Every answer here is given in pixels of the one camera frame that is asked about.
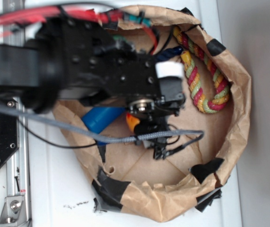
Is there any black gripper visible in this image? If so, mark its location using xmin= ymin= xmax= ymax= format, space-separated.
xmin=133 ymin=117 xmax=172 ymax=160

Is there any yellow rubber duck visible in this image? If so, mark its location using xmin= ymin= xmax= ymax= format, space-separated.
xmin=126 ymin=113 xmax=140 ymax=132

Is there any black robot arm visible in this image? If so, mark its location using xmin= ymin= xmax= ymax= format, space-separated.
xmin=0 ymin=18 xmax=185 ymax=159

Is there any blue plastic bottle toy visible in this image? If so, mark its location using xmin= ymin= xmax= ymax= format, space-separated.
xmin=81 ymin=107 xmax=125 ymax=133

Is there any dark blue rope toy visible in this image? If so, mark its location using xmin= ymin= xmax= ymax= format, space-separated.
xmin=155 ymin=46 xmax=183 ymax=62

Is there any multicolour rope ring toy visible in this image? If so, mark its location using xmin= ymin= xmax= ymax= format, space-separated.
xmin=173 ymin=27 xmax=230 ymax=114

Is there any thin black wire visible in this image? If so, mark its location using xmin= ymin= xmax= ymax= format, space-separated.
xmin=18 ymin=111 xmax=97 ymax=149

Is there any aluminium extrusion rail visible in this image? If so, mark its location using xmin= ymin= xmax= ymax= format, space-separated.
xmin=2 ymin=0 xmax=32 ymax=227

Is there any metal corner bracket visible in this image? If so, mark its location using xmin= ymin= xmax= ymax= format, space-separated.
xmin=0 ymin=195 xmax=27 ymax=227

